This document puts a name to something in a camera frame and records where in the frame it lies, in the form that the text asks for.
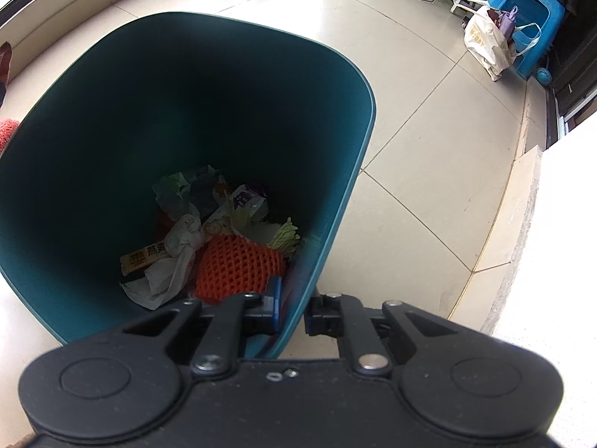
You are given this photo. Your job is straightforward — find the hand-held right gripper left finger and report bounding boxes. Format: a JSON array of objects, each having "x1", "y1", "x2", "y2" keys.
[{"x1": 122, "y1": 276, "x2": 283, "y2": 378}]

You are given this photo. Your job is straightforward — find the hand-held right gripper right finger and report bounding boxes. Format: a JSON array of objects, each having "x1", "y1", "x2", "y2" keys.
[{"x1": 304, "y1": 292, "x2": 460, "y2": 378}]

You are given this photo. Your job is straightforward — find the orange foam fruit net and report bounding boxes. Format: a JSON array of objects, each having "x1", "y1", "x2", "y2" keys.
[{"x1": 194, "y1": 234, "x2": 287, "y2": 303}]

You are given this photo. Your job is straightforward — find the green vegetable scraps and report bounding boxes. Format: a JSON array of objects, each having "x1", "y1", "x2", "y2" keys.
[{"x1": 205, "y1": 217, "x2": 301, "y2": 257}]

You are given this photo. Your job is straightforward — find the printed snack box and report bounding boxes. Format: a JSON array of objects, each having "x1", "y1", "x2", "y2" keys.
[{"x1": 205, "y1": 184, "x2": 269, "y2": 234}]

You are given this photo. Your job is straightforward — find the white tissue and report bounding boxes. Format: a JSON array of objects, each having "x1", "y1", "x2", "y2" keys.
[{"x1": 120, "y1": 215, "x2": 206, "y2": 310}]

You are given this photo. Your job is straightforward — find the clear plastic wrapper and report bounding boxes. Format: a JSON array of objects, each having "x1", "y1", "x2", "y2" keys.
[{"x1": 187, "y1": 165, "x2": 228, "y2": 206}]

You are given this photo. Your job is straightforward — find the yellow snack packet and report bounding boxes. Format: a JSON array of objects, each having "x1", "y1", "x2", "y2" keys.
[{"x1": 120, "y1": 243, "x2": 169, "y2": 276}]

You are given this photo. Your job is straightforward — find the green white plastic wrapper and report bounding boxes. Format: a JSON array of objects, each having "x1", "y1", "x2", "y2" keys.
[{"x1": 153, "y1": 172, "x2": 197, "y2": 220}]

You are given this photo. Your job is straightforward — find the teal plastic trash bin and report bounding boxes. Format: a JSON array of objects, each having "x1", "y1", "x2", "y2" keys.
[{"x1": 0, "y1": 12, "x2": 376, "y2": 360}]

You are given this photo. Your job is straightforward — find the red foam fruit net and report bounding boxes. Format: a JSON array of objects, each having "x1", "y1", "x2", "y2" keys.
[{"x1": 0, "y1": 119, "x2": 20, "y2": 157}]

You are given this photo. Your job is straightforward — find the white tote bag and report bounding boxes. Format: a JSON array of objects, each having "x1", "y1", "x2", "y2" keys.
[{"x1": 450, "y1": 0, "x2": 543, "y2": 82}]

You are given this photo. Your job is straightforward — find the dark red object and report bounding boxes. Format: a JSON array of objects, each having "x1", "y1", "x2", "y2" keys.
[{"x1": 0, "y1": 42, "x2": 13, "y2": 103}]

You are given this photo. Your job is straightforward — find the blue plastic stool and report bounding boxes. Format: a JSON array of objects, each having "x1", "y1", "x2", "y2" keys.
[{"x1": 487, "y1": 0, "x2": 567, "y2": 79}]

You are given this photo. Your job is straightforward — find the black sliding door frame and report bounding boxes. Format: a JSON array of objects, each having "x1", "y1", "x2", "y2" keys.
[{"x1": 546, "y1": 23, "x2": 597, "y2": 145}]

